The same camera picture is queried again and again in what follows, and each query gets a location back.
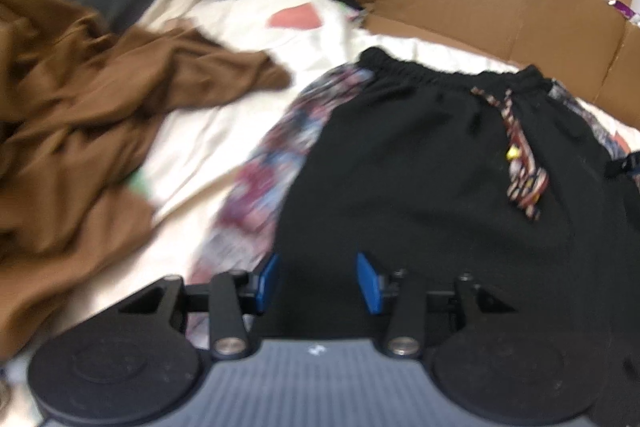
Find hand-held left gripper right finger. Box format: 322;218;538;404
356;252;516;359

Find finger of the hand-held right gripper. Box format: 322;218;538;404
605;151;640;178

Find black pants with patterned sides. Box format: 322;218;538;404
192;47;640;358

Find brown garment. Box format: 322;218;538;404
0;0;293;358

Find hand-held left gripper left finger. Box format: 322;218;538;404
119;253;282;359

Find cream bear print bedsheet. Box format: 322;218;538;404
0;0;640;427

